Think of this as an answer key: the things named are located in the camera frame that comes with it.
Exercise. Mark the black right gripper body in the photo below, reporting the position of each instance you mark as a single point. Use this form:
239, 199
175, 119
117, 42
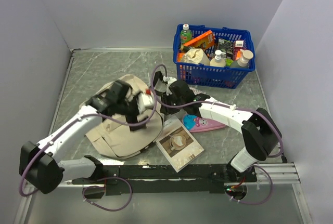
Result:
171, 100

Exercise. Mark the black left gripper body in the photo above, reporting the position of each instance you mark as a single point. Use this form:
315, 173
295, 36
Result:
129, 109

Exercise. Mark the coffee cover book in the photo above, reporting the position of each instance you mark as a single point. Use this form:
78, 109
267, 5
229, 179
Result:
177, 144

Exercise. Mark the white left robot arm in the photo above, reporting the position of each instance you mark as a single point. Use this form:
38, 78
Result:
41, 164

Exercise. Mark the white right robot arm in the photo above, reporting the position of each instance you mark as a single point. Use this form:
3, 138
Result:
259, 132

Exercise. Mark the beige crumpled paper bag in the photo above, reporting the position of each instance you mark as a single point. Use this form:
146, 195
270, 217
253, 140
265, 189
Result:
195, 56

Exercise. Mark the pink blue pencil case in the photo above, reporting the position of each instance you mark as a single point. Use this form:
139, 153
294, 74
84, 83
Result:
196, 124

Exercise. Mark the cream pump bottle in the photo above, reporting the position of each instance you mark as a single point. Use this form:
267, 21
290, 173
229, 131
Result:
219, 59

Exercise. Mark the orange snack box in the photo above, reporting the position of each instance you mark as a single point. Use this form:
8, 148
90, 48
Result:
204, 41

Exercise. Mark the green tea bottle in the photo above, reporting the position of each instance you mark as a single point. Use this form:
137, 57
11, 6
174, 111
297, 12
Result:
186, 34

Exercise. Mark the dark snack packet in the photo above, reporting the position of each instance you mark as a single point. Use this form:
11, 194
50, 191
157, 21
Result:
226, 46

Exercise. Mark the grey pump bottle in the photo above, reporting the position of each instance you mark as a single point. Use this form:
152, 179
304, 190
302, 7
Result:
243, 58

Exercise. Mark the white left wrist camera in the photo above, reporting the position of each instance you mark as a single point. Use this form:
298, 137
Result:
145, 100

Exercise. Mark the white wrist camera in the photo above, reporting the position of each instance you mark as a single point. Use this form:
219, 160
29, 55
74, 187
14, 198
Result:
168, 81
145, 100

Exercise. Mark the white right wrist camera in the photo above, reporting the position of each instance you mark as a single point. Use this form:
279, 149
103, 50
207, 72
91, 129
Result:
168, 81

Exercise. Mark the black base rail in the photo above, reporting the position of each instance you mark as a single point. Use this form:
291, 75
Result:
116, 187

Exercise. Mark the aluminium frame rail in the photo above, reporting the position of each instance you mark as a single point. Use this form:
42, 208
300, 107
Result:
280, 173

